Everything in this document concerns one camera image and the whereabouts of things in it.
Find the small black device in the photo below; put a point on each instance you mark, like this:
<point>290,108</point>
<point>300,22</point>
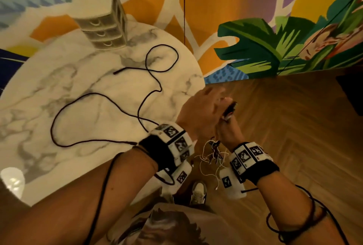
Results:
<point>229,110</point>

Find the person's beige printed shirt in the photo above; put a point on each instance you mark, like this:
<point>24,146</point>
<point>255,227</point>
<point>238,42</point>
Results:
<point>175,227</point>

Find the dark furniture piece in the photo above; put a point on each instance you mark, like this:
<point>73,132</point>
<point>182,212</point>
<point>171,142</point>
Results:
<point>351,91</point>

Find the white plastic drawer organiser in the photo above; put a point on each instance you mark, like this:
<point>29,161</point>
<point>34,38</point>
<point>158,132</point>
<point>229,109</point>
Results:
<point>99,18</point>

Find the person's right fingers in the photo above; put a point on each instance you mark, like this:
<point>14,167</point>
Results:
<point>228,103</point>

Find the person's left hand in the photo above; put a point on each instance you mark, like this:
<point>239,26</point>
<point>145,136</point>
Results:
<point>197,114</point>

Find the person's grey sneaker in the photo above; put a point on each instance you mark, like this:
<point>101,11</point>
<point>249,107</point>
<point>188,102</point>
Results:
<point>198,192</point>

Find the white marker-tagged wrist camera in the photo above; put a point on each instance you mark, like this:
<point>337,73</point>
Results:
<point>246,162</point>
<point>170,147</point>

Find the person's right hand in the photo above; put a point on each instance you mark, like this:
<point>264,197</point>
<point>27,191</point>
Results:
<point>228,135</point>

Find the white marker-tagged right wrist camera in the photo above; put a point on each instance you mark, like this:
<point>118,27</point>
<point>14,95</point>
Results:
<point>246,162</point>

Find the person's right forearm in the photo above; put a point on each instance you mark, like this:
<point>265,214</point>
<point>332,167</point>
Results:
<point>292,208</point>

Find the white marker-tagged left wrist camera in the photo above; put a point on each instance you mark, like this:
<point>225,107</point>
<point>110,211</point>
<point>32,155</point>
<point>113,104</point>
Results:
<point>170,147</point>

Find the person's left fingers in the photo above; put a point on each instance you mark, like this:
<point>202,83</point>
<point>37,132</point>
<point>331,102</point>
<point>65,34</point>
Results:
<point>214,92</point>

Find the person's left forearm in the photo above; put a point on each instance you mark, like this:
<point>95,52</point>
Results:
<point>71,205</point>

